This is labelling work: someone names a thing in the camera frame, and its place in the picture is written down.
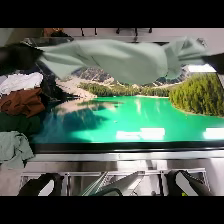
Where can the pale green T-shirt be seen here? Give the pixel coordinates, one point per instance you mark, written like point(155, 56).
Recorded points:
point(126, 63)

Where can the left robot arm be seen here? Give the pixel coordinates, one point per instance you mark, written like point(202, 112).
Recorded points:
point(16, 56)

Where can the brown garment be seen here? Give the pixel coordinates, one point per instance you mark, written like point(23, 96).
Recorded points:
point(21, 102)

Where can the dark green garment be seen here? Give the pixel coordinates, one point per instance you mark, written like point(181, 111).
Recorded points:
point(16, 123)

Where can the white garment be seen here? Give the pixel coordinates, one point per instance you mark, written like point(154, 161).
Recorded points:
point(20, 82)

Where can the pale green garment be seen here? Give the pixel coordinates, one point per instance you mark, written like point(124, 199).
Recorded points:
point(13, 148)

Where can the silver frame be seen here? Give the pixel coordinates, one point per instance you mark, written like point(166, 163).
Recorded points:
point(126, 156)

